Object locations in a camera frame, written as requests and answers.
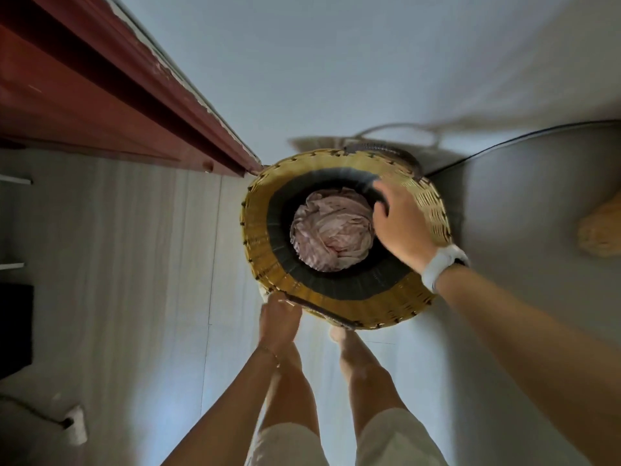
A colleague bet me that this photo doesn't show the person's right hand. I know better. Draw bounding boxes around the person's right hand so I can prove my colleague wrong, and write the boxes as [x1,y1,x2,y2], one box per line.
[371,179,448,274]

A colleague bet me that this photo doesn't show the person's left hand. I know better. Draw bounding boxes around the person's left hand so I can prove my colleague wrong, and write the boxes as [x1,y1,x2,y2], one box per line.
[258,291,303,358]

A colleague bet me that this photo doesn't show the yellow wicker laundry basket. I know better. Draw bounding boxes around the yellow wicker laundry basket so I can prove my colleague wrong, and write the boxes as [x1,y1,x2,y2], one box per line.
[240,145,454,331]

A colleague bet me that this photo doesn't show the person's right forearm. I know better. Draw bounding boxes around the person's right forearm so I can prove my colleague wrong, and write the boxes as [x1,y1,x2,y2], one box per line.
[435,265,621,435]

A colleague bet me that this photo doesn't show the person's left forearm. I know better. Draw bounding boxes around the person's left forearm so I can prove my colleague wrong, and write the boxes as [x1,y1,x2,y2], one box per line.
[161,345,283,466]

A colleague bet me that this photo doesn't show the pink crumpled cloth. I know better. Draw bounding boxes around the pink crumpled cloth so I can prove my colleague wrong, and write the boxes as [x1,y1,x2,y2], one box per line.
[289,187,375,272]

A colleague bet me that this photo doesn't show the black basket liner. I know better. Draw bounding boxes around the black basket liner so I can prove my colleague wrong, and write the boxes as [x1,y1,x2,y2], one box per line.
[265,167,424,301]

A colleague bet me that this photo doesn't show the person's left leg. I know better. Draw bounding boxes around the person's left leg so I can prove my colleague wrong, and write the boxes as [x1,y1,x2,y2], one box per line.
[259,340,322,435]

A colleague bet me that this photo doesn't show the person's leg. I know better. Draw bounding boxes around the person's leg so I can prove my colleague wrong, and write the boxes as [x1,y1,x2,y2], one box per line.
[259,340,322,435]
[329,326,413,435]

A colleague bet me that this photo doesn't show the white wrist watch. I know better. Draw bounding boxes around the white wrist watch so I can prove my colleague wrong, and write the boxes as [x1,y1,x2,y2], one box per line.
[420,244,471,294]

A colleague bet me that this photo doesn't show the person's right leg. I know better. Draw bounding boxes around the person's right leg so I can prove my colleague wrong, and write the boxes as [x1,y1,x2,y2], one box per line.
[329,326,413,435]

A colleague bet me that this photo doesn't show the white shorts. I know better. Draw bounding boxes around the white shorts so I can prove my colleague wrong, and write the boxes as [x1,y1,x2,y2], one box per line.
[244,407,448,466]

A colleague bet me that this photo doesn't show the yellow woven object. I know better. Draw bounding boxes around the yellow woven object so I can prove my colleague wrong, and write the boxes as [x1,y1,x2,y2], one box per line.
[576,193,621,259]

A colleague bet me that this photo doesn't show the white power adapter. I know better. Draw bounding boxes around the white power adapter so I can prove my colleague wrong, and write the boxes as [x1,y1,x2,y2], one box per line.
[62,405,89,446]

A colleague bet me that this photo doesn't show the black furniture piece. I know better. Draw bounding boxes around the black furniture piece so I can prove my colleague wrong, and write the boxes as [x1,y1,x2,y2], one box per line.
[0,283,35,380]

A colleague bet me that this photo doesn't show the thin gold bracelet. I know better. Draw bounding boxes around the thin gold bracelet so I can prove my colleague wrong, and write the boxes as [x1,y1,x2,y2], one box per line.
[256,344,281,369]

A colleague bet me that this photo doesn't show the black wall cable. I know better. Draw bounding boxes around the black wall cable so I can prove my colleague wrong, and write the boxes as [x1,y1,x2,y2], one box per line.
[426,120,621,177]

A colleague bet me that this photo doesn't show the black adapter cable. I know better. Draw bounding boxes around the black adapter cable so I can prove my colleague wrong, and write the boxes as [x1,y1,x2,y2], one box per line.
[0,394,74,427]

